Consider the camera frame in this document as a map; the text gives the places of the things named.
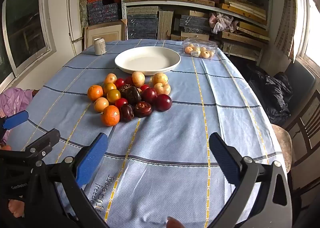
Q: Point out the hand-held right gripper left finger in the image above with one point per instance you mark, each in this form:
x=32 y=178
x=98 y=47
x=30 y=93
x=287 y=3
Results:
x=92 y=160

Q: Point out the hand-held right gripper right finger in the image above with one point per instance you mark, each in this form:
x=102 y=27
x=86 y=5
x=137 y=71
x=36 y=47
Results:
x=225 y=163

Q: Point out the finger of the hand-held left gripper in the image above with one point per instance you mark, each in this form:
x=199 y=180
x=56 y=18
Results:
x=42 y=143
x=15 y=119

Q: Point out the mandarin orange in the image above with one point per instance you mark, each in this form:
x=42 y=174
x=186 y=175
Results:
x=95 y=92
x=110 y=115

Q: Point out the yellow tomato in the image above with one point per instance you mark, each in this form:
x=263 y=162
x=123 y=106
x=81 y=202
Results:
x=108 y=87
x=113 y=95

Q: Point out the dark red plum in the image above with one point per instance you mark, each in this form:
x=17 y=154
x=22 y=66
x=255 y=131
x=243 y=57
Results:
x=163 y=102
x=149 y=96

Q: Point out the white oval plate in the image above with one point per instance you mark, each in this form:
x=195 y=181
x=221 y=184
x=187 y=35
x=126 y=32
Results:
x=147 y=61

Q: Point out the person's left hand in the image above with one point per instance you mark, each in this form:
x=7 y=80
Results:
x=16 y=208

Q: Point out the person's right hand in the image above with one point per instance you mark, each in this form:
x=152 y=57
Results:
x=175 y=223

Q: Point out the purple plastic bag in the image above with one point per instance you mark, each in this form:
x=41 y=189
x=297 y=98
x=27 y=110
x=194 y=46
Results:
x=15 y=100

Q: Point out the blue checked tablecloth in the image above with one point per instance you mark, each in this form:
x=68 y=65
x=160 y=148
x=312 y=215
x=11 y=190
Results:
x=175 y=130

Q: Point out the round beige stool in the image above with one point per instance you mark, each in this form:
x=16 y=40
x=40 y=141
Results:
x=283 y=143

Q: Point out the black jacket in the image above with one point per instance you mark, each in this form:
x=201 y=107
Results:
x=275 y=93

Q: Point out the dark wooden chair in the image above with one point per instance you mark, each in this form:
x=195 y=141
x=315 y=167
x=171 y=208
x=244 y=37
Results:
x=307 y=128

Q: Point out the white framed window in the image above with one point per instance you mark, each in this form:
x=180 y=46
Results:
x=22 y=17

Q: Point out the cluster of small packaged peaches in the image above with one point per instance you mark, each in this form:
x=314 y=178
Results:
x=205 y=54

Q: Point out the white trim strip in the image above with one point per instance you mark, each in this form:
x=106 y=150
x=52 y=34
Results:
x=70 y=22

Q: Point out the silver drink can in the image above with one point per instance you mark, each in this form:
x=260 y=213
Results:
x=99 y=46

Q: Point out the grey upholstered chair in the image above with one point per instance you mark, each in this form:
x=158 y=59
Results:
x=302 y=77

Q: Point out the clear plastic clamshell box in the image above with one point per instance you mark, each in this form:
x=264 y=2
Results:
x=200 y=42

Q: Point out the cardboard box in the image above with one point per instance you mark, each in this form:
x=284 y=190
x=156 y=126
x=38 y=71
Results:
x=105 y=34

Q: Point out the green marbled board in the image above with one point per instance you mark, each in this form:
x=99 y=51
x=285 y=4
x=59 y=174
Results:
x=83 y=5

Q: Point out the pink plastic bag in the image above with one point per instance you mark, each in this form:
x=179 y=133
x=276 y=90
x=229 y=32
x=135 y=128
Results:
x=221 y=21

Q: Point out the stack of blue patterned boxes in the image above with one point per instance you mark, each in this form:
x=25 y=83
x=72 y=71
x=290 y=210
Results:
x=142 y=25

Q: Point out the white metal shelf rack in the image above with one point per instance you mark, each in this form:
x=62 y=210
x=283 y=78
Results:
x=122 y=5

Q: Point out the woven straw curtain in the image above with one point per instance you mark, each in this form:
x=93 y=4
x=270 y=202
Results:
x=285 y=17

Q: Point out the wooden framed window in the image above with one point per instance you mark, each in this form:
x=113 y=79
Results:
x=312 y=30

